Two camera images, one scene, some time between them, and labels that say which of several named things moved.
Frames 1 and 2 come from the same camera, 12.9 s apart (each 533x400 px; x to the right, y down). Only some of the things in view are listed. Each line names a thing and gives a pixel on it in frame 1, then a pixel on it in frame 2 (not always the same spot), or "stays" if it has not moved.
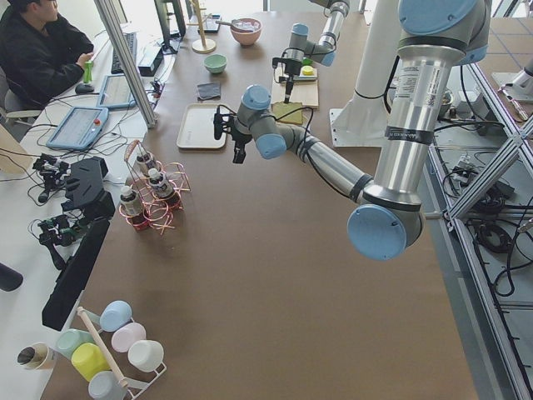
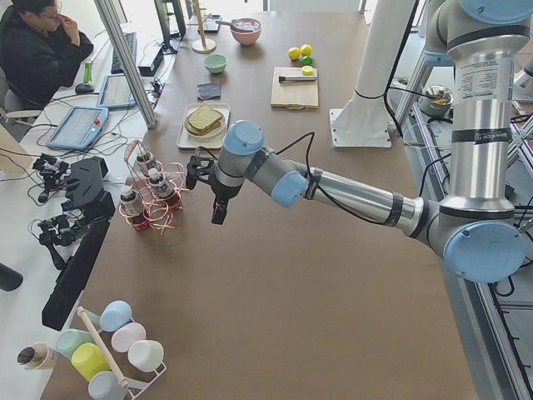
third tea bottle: (141, 164) stays
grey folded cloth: (208, 91) stays
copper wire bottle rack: (157, 189) stays
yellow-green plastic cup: (88, 359) stays
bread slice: (281, 109) → (204, 117)
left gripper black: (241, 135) → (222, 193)
